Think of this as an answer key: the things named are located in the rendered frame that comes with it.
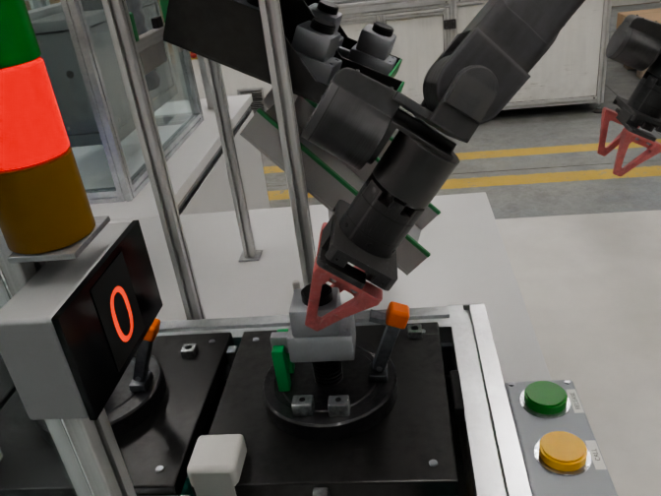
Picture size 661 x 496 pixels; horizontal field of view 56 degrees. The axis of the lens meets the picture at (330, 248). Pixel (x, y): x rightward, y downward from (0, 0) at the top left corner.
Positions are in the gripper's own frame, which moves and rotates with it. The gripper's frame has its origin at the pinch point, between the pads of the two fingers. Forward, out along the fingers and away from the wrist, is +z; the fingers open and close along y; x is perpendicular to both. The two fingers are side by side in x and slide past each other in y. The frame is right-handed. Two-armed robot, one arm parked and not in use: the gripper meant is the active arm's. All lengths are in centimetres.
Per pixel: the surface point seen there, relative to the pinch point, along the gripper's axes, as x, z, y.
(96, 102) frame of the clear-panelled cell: -49, 32, -86
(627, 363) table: 41.9, -4.3, -16.2
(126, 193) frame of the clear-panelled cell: -35, 49, -86
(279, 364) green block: -0.4, 6.7, 1.9
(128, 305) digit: -14.8, -4.5, 17.9
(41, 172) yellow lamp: -21.7, -12.3, 20.8
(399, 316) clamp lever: 6.8, -4.1, 1.0
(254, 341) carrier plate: -1.7, 14.4, -9.7
